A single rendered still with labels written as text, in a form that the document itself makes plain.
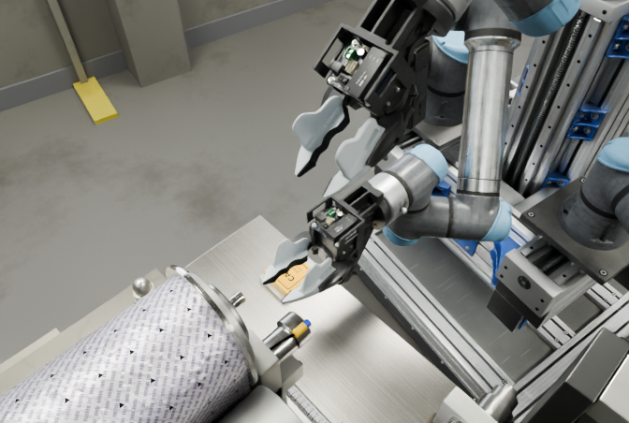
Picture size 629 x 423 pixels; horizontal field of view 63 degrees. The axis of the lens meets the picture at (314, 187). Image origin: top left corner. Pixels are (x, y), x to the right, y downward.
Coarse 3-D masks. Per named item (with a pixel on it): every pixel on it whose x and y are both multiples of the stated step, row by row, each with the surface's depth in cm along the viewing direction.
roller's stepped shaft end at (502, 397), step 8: (504, 384) 40; (496, 392) 39; (504, 392) 38; (512, 392) 39; (480, 400) 38; (488, 400) 38; (496, 400) 38; (504, 400) 38; (512, 400) 38; (488, 408) 37; (496, 408) 37; (504, 408) 37; (512, 408) 38; (496, 416) 37; (504, 416) 37; (512, 416) 38
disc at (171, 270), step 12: (168, 276) 54; (180, 276) 49; (192, 288) 48; (204, 300) 47; (216, 312) 46; (228, 324) 46; (240, 348) 46; (252, 360) 48; (252, 372) 48; (252, 384) 51
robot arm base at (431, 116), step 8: (432, 88) 135; (432, 96) 136; (440, 96) 135; (448, 96) 134; (456, 96) 134; (432, 104) 137; (440, 104) 136; (448, 104) 136; (456, 104) 136; (432, 112) 138; (440, 112) 138; (448, 112) 137; (456, 112) 137; (424, 120) 141; (432, 120) 139; (440, 120) 138; (448, 120) 138; (456, 120) 138
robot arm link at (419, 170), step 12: (420, 144) 88; (408, 156) 84; (420, 156) 84; (432, 156) 84; (396, 168) 82; (408, 168) 82; (420, 168) 83; (432, 168) 83; (444, 168) 85; (408, 180) 81; (420, 180) 82; (432, 180) 84; (408, 192) 81; (420, 192) 83; (420, 204) 86
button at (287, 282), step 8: (304, 264) 96; (264, 272) 96; (288, 272) 95; (296, 272) 95; (304, 272) 95; (280, 280) 94; (288, 280) 94; (296, 280) 94; (280, 288) 94; (288, 288) 93
